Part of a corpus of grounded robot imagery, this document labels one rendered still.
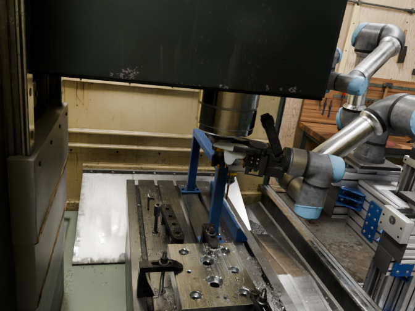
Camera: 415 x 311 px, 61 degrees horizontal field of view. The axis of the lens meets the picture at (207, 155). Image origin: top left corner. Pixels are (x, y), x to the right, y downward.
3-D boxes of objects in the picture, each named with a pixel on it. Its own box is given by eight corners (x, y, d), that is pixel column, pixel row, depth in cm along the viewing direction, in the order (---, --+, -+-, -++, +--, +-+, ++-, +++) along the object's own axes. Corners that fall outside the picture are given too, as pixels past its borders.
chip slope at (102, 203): (230, 210, 225) (236, 172, 216) (274, 286, 161) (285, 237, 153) (82, 210, 202) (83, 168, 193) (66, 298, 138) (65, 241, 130)
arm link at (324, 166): (340, 190, 96) (350, 161, 94) (301, 183, 96) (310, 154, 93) (331, 179, 104) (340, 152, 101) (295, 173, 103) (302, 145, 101)
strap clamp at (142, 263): (178, 287, 112) (183, 247, 107) (180, 295, 109) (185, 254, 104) (136, 290, 108) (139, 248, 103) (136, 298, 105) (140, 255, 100)
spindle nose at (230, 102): (195, 118, 103) (200, 76, 99) (249, 125, 103) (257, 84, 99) (192, 133, 88) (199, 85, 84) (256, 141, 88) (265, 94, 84)
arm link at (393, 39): (416, 45, 161) (358, 104, 142) (391, 42, 168) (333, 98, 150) (419, 21, 154) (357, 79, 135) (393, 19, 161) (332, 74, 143)
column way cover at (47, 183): (69, 247, 124) (68, 102, 107) (43, 369, 81) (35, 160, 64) (54, 247, 123) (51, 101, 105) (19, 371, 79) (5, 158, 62)
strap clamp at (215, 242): (207, 248, 134) (212, 213, 129) (215, 270, 122) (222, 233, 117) (198, 248, 133) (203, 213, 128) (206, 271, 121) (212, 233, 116)
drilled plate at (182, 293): (230, 254, 125) (233, 242, 124) (260, 317, 99) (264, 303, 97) (166, 256, 119) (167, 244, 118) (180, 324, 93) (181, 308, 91)
